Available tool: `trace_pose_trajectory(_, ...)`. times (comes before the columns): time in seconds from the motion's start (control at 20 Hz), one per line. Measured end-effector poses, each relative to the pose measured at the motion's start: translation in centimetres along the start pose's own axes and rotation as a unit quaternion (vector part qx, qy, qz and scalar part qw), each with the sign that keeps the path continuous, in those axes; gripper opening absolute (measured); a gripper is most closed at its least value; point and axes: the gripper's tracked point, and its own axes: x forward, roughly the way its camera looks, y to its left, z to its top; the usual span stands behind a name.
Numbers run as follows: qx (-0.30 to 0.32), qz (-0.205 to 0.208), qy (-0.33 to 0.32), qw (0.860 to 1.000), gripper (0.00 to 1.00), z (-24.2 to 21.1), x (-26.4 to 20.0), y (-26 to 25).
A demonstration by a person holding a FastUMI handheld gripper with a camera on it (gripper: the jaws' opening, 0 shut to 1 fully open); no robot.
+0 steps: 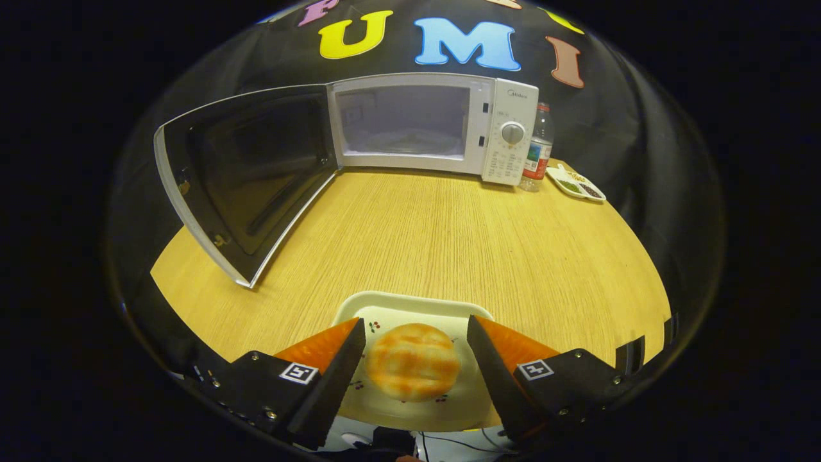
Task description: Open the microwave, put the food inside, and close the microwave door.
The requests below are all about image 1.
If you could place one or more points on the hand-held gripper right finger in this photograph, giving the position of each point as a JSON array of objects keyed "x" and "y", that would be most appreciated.
[{"x": 503, "y": 388}]

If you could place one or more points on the black backdrop cloth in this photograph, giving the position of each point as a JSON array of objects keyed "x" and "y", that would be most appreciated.
[{"x": 641, "y": 160}]

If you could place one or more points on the white divided bean dish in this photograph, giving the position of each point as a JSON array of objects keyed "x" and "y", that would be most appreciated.
[{"x": 577, "y": 187}]

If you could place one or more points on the white cherry print plate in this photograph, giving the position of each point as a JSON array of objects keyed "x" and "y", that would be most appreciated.
[{"x": 397, "y": 308}]

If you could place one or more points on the white microwave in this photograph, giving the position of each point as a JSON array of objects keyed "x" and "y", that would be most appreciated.
[{"x": 507, "y": 154}]

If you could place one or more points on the round golden bun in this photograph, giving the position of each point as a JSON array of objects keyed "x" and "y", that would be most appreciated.
[{"x": 414, "y": 362}]

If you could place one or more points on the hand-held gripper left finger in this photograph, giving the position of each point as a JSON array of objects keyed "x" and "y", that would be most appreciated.
[{"x": 330, "y": 385}]

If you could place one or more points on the clear bottle red label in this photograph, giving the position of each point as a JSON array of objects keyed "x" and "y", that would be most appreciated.
[{"x": 536, "y": 160}]

